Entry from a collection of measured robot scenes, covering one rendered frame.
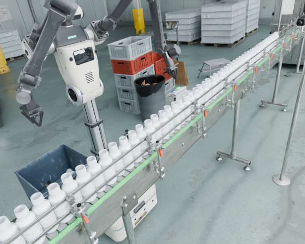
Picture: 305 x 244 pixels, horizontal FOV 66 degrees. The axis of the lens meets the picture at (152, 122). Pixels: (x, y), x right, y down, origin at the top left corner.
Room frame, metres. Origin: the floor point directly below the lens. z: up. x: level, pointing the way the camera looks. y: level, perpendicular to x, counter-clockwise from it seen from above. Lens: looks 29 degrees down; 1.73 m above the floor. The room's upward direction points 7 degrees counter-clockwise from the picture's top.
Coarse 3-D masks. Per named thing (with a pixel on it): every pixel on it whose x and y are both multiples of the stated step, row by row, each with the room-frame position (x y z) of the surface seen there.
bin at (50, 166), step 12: (48, 156) 1.18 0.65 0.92; (60, 156) 1.23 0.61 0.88; (72, 156) 1.21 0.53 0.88; (84, 156) 1.11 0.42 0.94; (24, 168) 1.07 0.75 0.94; (36, 168) 1.11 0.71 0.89; (48, 168) 1.16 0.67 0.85; (60, 168) 1.21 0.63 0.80; (72, 168) 1.25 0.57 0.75; (24, 180) 0.95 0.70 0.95; (36, 180) 1.09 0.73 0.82; (48, 180) 1.14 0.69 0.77; (60, 180) 1.17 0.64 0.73; (36, 192) 0.88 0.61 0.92
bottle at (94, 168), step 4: (92, 156) 0.79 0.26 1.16; (88, 160) 0.78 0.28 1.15; (92, 160) 0.79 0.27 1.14; (88, 164) 0.76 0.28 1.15; (92, 164) 0.76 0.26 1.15; (96, 164) 0.77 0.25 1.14; (88, 168) 0.76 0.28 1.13; (92, 168) 0.75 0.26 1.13; (96, 168) 0.76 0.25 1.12; (100, 168) 0.77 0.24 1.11; (92, 172) 0.74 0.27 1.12; (96, 172) 0.75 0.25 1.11; (92, 176) 0.74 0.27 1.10; (100, 176) 0.76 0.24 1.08; (96, 180) 0.74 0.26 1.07; (100, 180) 0.75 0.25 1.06; (104, 180) 0.77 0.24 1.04; (96, 184) 0.74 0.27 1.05; (100, 184) 0.75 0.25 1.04; (96, 188) 0.74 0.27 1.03; (104, 188) 0.76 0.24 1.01
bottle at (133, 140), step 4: (128, 132) 0.94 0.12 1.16; (132, 132) 0.96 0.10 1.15; (128, 136) 0.94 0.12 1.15; (132, 136) 0.93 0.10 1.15; (136, 136) 0.94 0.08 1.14; (128, 140) 0.93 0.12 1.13; (132, 140) 0.92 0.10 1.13; (136, 140) 0.93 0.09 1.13; (132, 144) 0.91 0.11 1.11; (136, 148) 0.92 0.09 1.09; (140, 148) 0.94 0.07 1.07; (132, 152) 0.92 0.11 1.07; (136, 152) 0.92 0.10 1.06; (140, 152) 0.93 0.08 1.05; (136, 156) 0.91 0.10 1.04; (136, 160) 0.91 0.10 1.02; (140, 160) 0.92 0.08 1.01
